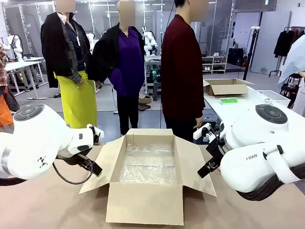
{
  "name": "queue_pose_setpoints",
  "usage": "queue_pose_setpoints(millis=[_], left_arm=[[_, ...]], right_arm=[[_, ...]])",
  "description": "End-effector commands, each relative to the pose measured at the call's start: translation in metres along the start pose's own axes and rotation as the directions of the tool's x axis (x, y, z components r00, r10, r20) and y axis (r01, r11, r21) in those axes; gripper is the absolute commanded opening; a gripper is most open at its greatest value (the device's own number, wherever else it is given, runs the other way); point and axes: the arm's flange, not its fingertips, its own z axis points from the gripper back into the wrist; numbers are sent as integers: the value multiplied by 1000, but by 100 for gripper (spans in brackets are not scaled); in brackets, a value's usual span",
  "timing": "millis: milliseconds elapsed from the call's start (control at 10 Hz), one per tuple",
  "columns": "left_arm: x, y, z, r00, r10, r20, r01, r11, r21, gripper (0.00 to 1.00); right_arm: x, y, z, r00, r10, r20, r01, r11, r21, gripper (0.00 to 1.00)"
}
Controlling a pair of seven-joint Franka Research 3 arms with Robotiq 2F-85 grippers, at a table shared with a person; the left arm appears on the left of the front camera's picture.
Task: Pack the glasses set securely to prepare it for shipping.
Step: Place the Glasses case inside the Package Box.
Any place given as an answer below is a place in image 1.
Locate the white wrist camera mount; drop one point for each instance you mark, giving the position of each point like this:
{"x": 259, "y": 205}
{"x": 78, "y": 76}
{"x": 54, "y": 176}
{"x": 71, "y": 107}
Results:
{"x": 201, "y": 131}

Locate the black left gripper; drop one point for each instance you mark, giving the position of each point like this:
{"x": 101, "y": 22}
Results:
{"x": 82, "y": 160}

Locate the white desk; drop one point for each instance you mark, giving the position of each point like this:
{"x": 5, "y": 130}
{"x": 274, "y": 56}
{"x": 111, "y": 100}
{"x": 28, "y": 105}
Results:
{"x": 23, "y": 65}

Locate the person's left hand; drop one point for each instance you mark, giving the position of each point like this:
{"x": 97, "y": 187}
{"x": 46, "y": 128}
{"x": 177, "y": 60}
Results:
{"x": 199, "y": 122}

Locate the white side table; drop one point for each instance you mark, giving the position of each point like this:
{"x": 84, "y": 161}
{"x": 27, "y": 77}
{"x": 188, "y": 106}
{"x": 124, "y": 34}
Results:
{"x": 228, "y": 112}

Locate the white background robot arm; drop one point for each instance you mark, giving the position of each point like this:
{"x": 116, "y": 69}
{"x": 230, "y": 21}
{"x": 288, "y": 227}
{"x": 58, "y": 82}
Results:
{"x": 15, "y": 46}
{"x": 150, "y": 43}

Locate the open brown cardboard box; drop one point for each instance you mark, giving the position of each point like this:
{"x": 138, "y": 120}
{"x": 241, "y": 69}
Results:
{"x": 145, "y": 181}

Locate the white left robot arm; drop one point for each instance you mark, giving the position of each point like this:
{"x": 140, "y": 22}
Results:
{"x": 35, "y": 143}

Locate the mannequin with purple shirt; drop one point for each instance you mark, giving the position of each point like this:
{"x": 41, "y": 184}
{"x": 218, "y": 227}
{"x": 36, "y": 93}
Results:
{"x": 126, "y": 71}

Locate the mannequin with yellow skirt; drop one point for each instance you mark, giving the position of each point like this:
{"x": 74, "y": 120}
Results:
{"x": 71, "y": 83}

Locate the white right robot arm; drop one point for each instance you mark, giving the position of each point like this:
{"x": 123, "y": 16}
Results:
{"x": 250, "y": 133}

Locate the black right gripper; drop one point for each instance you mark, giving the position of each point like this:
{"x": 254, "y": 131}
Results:
{"x": 215, "y": 152}

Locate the small open cardboard box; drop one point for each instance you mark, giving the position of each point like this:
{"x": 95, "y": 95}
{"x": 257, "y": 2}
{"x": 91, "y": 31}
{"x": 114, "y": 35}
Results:
{"x": 226, "y": 90}

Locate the person in maroon sweater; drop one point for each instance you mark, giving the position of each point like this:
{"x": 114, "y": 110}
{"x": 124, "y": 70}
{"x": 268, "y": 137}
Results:
{"x": 181, "y": 71}

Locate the black bag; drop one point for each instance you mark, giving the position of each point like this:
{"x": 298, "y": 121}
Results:
{"x": 236, "y": 56}

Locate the white plastic basket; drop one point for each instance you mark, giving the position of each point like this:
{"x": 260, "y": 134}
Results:
{"x": 274, "y": 99}

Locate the black tripod stand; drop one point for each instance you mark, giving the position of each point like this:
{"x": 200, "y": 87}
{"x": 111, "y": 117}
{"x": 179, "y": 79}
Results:
{"x": 250, "y": 55}

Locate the pale blue hanging garment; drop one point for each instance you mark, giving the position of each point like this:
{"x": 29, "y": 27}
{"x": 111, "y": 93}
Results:
{"x": 293, "y": 59}

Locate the clothes rack with dark garments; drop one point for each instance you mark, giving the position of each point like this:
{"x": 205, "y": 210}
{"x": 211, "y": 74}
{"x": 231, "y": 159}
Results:
{"x": 284, "y": 43}

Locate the clear bubble wrap sheet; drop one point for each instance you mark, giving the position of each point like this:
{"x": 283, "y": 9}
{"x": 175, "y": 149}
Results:
{"x": 149, "y": 164}

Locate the white shoe rack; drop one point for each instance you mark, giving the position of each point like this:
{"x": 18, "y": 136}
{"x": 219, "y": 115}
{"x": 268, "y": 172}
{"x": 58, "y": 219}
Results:
{"x": 214, "y": 64}

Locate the person in plaid shirt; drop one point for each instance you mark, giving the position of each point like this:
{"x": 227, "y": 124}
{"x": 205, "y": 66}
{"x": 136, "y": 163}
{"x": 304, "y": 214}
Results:
{"x": 4, "y": 71}

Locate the grey stool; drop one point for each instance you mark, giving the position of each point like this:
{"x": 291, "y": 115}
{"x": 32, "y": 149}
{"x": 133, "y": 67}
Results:
{"x": 156, "y": 90}

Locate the green flat pack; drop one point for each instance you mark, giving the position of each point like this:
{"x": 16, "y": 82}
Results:
{"x": 229, "y": 100}

